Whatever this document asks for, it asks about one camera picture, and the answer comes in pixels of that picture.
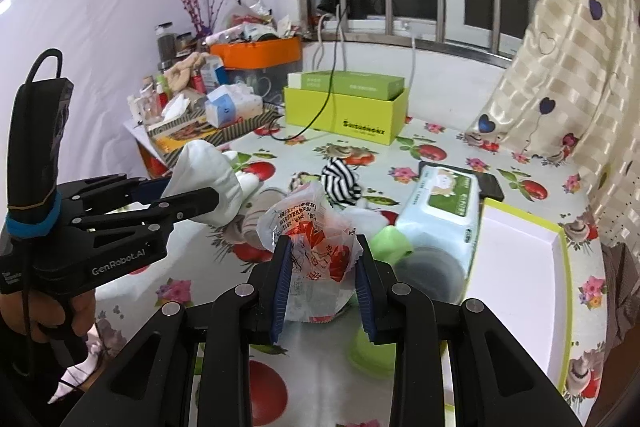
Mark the floral tablecloth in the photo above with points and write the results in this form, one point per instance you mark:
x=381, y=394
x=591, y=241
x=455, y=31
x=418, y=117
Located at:
x=308, y=378

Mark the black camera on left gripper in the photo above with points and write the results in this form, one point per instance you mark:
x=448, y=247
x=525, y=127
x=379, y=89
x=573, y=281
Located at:
x=38, y=121

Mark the beige striped sock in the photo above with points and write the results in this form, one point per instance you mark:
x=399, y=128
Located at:
x=243, y=228

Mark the clear plastic round container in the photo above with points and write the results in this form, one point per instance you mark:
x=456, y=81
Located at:
x=434, y=272

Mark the lime green round lid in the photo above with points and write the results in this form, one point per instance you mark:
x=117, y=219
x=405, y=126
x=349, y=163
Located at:
x=368, y=358

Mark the red printed plastic bag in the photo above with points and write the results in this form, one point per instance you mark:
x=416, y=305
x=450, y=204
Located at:
x=325, y=250

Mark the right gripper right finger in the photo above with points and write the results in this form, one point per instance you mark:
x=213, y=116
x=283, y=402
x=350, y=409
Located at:
x=374, y=281

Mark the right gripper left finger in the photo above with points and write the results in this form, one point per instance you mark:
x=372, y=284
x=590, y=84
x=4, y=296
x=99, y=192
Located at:
x=272, y=282

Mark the lime green cloth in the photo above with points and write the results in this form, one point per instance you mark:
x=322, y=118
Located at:
x=390, y=245

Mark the wet wipes pack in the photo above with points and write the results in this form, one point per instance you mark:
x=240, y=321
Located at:
x=443, y=213

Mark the green inner carton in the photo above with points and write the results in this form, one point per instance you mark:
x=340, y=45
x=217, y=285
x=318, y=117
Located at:
x=363, y=84

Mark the striped tray box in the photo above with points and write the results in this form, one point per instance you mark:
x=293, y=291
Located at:
x=169, y=138

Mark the shallow lime box lid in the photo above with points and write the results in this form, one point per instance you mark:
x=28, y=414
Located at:
x=520, y=270

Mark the lime green open box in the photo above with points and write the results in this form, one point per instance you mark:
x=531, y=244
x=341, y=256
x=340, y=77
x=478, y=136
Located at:
x=360, y=118

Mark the heart pattern curtain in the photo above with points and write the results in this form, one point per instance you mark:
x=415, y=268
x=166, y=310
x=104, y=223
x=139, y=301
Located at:
x=572, y=93

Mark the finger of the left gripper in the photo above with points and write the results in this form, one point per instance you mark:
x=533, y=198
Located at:
x=142, y=190
x=164, y=213

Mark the dark lidded jar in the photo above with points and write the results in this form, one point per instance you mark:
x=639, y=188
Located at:
x=166, y=45

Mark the black smartphone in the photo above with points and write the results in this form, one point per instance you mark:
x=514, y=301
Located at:
x=488, y=183

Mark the person's left hand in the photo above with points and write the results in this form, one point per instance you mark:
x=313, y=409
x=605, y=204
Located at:
x=45, y=311

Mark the white blue tissue pack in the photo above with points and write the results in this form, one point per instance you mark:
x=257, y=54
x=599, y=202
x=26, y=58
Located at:
x=231, y=103

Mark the orange storage box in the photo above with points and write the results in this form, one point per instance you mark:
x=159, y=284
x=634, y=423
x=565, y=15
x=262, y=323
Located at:
x=259, y=54

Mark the black white striped sock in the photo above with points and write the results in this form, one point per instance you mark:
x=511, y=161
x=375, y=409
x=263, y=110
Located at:
x=340, y=183

